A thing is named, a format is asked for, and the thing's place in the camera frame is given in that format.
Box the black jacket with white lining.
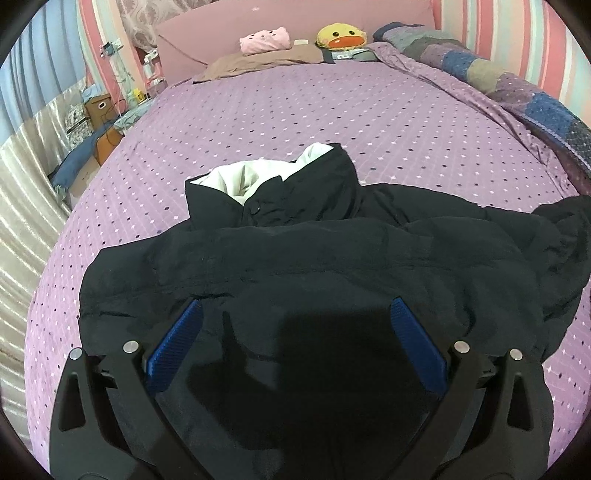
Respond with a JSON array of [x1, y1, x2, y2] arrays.
[[78, 142, 591, 480]]

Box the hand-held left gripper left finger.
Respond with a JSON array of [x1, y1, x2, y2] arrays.
[[48, 298, 205, 480]]

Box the brown pillow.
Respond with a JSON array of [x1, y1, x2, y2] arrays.
[[193, 46, 326, 84]]

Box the grey floral curtain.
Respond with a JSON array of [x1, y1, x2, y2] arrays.
[[115, 0, 199, 51]]

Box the purple diamond-patterned bed sheet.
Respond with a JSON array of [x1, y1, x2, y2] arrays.
[[25, 60, 583, 480]]

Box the beige satin curtain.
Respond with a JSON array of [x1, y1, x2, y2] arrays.
[[0, 78, 93, 444]]

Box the pink padded headboard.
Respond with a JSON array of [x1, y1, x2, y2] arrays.
[[154, 0, 437, 86]]

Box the yellow duck plush toy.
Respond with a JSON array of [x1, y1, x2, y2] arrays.
[[316, 23, 368, 51]]

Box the patchwork quilt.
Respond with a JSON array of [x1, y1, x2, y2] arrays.
[[372, 23, 591, 185]]

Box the pink plush toy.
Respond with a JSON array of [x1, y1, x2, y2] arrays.
[[239, 28, 291, 56]]

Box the cardboard box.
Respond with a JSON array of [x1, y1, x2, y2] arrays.
[[84, 93, 116, 126]]

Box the grey cushion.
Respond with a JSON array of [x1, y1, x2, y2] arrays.
[[323, 47, 382, 64]]

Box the orange wooden nightstand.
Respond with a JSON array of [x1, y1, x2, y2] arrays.
[[97, 129, 123, 164]]

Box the blue cloth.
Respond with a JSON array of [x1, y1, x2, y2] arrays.
[[50, 122, 125, 195]]

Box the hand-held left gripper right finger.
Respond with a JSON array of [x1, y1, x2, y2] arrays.
[[390, 296, 555, 480]]

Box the blue curtain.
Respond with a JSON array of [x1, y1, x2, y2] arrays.
[[0, 0, 88, 148]]

